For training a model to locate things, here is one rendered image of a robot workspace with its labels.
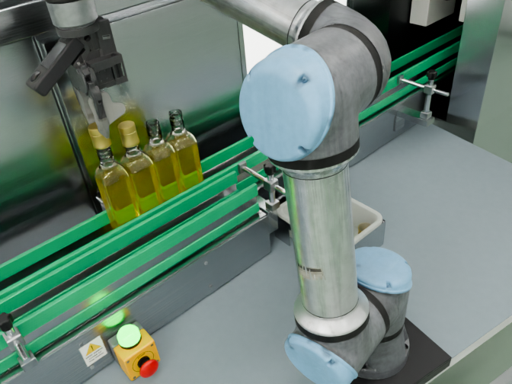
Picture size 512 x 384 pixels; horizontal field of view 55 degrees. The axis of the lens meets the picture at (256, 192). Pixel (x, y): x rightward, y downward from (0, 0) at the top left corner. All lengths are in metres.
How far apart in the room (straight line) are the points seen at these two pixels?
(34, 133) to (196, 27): 0.43
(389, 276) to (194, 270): 0.44
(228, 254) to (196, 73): 0.45
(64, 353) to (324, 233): 0.59
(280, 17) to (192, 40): 0.53
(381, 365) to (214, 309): 0.39
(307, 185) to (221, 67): 0.73
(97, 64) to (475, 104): 1.22
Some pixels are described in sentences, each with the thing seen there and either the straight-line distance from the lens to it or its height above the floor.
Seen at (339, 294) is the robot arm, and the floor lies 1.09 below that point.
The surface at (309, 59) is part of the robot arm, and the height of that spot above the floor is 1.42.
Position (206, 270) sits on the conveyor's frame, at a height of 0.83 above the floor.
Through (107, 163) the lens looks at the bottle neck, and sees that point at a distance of 1.02.
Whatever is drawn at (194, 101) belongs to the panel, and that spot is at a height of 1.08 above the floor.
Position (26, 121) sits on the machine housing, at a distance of 1.11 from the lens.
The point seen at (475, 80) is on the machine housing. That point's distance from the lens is 1.73.
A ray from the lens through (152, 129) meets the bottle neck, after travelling 1.05.
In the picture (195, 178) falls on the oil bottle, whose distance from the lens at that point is 1.15.
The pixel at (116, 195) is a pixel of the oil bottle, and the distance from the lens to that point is 1.05.
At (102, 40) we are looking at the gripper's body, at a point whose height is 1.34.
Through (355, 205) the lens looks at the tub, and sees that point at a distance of 1.26.
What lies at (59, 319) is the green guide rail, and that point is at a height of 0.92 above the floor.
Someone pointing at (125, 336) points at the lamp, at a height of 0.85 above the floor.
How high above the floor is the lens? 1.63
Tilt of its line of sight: 37 degrees down
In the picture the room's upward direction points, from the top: 6 degrees counter-clockwise
